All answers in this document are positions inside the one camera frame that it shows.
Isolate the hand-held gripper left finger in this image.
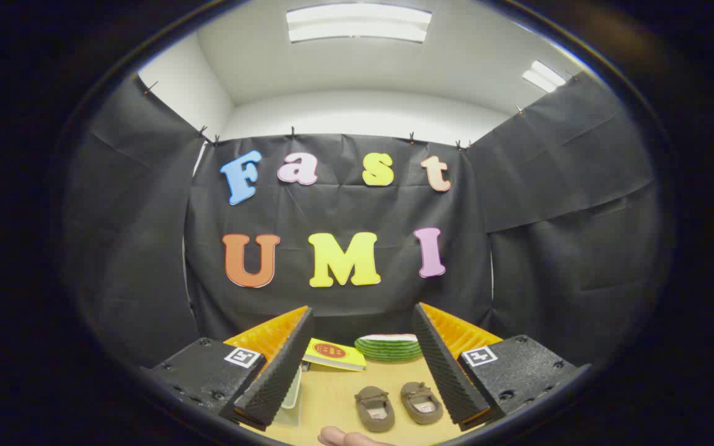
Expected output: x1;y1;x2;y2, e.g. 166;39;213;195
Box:
140;305;315;432

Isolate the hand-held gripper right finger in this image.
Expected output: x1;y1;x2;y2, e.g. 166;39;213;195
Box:
411;302;593;432

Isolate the cream fabric storage box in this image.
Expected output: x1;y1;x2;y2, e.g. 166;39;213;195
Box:
272;365;303;428

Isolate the brown fuzzy shoe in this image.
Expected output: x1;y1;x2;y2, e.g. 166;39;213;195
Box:
355;386;396;433
400;382;444;426

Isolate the yellow book with red circle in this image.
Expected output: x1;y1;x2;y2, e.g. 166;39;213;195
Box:
302;338;367;372

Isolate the watermelon slice plush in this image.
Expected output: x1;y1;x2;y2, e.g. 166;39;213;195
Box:
355;334;423;362

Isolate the row of black clips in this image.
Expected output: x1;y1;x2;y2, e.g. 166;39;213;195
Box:
143;71;581;152

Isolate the small ceiling light panel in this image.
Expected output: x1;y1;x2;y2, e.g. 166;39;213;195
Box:
522;60;567;94

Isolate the long ceiling light panel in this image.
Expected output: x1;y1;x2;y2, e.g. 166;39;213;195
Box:
286;3;433;44

